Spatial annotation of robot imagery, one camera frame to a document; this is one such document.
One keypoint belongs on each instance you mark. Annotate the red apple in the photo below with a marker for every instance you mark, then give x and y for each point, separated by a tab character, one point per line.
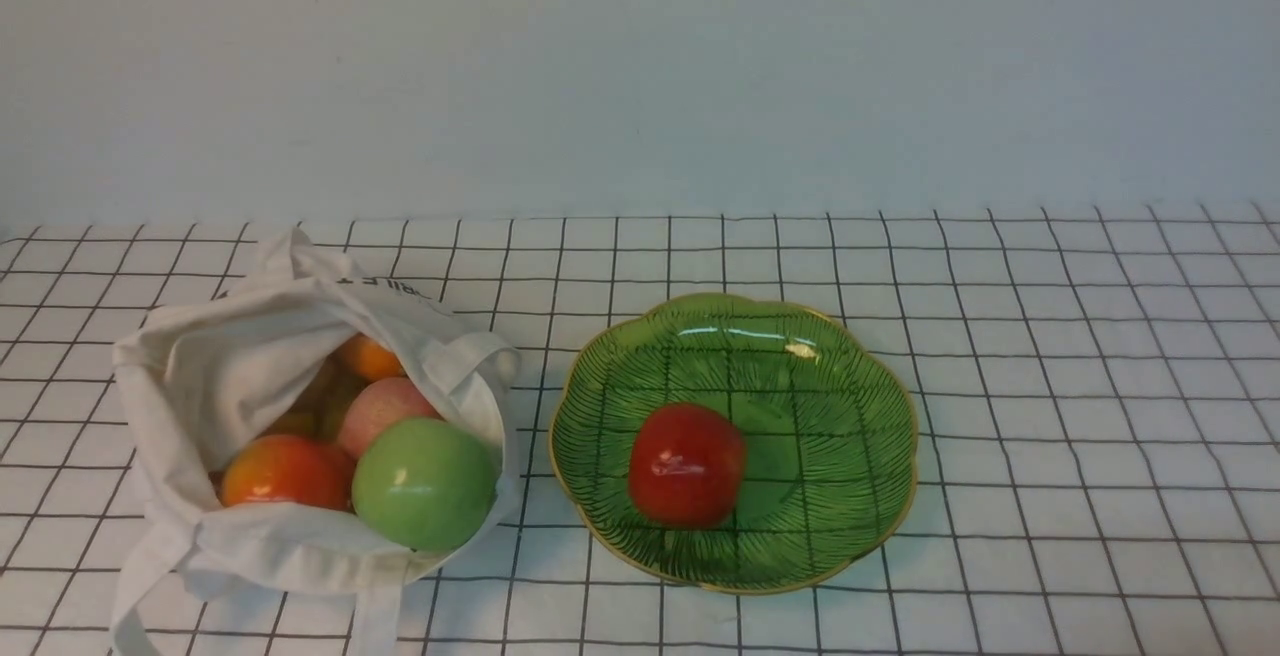
686	467

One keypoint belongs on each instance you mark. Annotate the small orange fruit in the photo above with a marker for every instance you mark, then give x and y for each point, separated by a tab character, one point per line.
363	356

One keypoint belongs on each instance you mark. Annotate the orange red fruit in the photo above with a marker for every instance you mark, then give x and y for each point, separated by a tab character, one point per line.
289	468

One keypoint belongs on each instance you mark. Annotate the white cloth tote bag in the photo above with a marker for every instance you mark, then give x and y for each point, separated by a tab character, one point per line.
199	381

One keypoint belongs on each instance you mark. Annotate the green leaf pattern plate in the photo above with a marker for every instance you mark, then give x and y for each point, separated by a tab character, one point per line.
825	433

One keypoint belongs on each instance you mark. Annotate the pink peach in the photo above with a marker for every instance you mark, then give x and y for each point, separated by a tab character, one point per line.
376	408

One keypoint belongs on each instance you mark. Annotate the green apple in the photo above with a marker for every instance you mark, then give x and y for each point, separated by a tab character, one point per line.
425	484

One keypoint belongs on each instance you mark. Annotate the white black grid tablecloth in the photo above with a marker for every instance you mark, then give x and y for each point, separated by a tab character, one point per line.
1097	394

